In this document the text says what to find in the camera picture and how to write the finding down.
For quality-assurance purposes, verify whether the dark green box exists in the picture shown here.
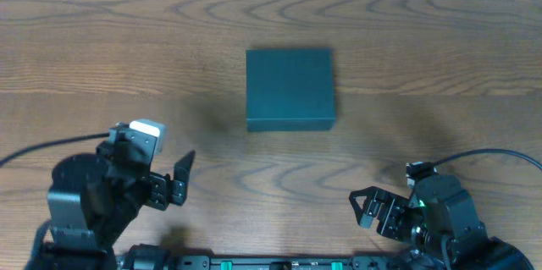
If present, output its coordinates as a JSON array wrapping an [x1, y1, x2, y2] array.
[[246, 48, 336, 132]]

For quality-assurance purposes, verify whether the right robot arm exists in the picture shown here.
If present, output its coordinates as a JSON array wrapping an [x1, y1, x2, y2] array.
[[349, 174, 534, 269]]

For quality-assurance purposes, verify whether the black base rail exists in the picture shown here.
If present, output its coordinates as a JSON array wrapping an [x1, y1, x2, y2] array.
[[117, 245, 408, 270]]

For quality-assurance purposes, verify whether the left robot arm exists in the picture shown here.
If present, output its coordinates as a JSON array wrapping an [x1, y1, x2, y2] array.
[[26, 119, 196, 270]]

